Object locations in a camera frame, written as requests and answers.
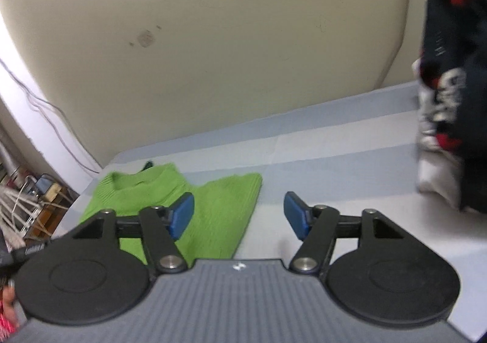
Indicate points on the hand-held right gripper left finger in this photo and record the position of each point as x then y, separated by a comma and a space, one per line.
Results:
182, 215

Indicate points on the navy patterned sweater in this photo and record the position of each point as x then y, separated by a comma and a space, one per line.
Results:
456, 42

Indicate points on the green knit sweater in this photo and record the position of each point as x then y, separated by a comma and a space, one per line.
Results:
222, 213

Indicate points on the clear wall sticker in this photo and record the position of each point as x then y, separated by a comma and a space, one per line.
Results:
145, 38

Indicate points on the white garment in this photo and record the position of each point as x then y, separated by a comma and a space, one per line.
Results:
437, 177

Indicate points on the red patterned cloth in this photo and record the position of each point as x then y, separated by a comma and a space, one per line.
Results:
5, 326

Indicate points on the striped bed sheet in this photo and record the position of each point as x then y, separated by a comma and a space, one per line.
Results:
342, 160

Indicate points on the person's left hand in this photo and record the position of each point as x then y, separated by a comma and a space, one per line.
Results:
8, 297

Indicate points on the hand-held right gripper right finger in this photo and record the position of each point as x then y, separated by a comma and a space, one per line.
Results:
296, 215

